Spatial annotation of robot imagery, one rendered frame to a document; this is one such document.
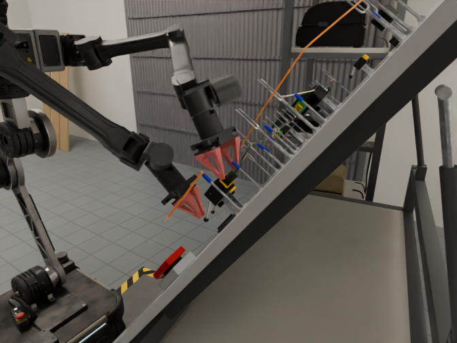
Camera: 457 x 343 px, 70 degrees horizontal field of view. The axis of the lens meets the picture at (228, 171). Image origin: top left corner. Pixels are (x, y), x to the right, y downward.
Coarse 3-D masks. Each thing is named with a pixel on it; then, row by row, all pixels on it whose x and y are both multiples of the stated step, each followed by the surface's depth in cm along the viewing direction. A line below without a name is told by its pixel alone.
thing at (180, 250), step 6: (180, 246) 58; (174, 252) 57; (180, 252) 57; (168, 258) 55; (174, 258) 56; (180, 258) 58; (162, 264) 55; (168, 264) 54; (174, 264) 56; (156, 270) 56; (162, 270) 55; (168, 270) 56; (156, 276) 56
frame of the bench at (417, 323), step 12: (312, 192) 160; (372, 204) 148; (384, 204) 148; (408, 216) 137; (408, 228) 128; (408, 240) 120; (408, 252) 113; (408, 264) 107; (408, 276) 101; (420, 276) 102; (408, 288) 97; (420, 288) 97; (408, 300) 92; (420, 300) 92; (420, 312) 88; (420, 324) 84; (420, 336) 80
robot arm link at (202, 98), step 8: (192, 88) 73; (200, 88) 72; (208, 88) 74; (184, 96) 71; (192, 96) 71; (200, 96) 71; (208, 96) 73; (216, 96) 73; (192, 104) 71; (200, 104) 71; (208, 104) 72; (192, 112) 72; (200, 112) 71
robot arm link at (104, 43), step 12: (180, 24) 112; (144, 36) 116; (156, 36) 113; (168, 36) 105; (84, 48) 119; (96, 48) 119; (108, 48) 119; (120, 48) 118; (132, 48) 117; (144, 48) 117; (156, 48) 116; (108, 60) 124
